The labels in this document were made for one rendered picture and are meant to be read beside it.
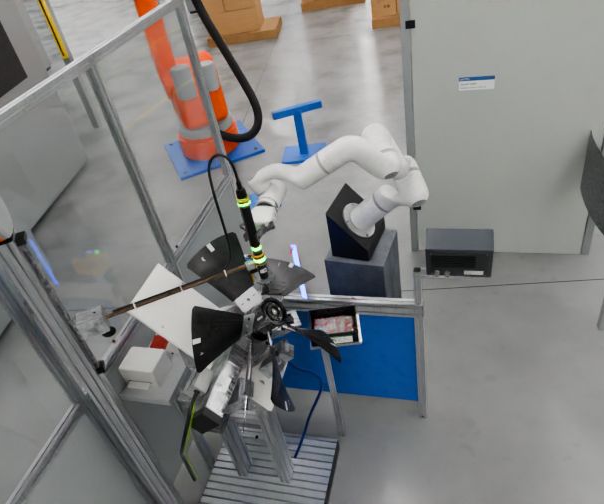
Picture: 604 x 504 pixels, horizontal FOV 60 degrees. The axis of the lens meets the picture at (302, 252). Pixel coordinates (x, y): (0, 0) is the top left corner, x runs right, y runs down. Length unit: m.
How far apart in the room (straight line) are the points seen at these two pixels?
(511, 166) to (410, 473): 1.99
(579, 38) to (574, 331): 1.67
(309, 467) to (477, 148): 2.17
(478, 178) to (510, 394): 1.40
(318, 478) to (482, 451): 0.85
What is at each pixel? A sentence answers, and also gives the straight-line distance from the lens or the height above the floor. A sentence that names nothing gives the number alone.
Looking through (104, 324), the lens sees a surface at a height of 1.39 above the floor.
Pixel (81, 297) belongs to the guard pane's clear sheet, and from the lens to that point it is 2.26.
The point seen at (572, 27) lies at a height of 1.55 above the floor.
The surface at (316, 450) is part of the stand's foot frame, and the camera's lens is 2.95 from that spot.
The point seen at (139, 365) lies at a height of 0.97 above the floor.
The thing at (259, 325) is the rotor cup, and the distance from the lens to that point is 1.97.
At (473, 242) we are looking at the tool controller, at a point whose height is 1.24.
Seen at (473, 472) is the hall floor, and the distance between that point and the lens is 2.95.
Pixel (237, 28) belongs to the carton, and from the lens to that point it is 9.83.
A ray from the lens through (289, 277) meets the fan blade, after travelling 2.19.
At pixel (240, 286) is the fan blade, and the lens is 2.01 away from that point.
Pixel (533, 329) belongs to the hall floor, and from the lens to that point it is 3.57.
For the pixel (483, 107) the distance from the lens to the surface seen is 3.49.
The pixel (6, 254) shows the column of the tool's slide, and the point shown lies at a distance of 1.78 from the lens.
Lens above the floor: 2.58
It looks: 38 degrees down
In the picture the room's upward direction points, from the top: 12 degrees counter-clockwise
